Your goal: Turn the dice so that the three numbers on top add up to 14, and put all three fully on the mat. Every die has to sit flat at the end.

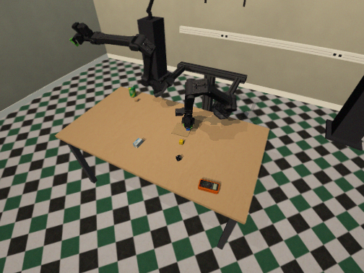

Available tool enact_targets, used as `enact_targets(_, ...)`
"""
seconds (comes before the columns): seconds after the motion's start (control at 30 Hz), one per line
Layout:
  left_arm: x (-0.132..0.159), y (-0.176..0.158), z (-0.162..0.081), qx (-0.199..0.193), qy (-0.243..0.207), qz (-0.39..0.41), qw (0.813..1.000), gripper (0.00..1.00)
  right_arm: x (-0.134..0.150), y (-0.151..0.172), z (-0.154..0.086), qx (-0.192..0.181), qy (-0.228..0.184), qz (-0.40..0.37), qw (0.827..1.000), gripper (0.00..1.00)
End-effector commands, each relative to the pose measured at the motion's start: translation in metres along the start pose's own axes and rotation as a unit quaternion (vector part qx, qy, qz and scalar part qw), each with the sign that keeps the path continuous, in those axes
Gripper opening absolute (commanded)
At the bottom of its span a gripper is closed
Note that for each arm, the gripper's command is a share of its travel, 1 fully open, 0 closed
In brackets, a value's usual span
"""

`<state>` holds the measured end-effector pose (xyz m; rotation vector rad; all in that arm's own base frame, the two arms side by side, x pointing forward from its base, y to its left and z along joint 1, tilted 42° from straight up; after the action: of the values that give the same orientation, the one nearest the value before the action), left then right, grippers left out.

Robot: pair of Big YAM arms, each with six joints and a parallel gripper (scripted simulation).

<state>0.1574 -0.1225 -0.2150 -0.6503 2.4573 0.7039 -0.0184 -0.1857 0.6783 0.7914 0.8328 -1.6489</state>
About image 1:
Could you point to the orange digital multimeter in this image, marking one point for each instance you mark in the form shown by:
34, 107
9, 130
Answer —
208, 186

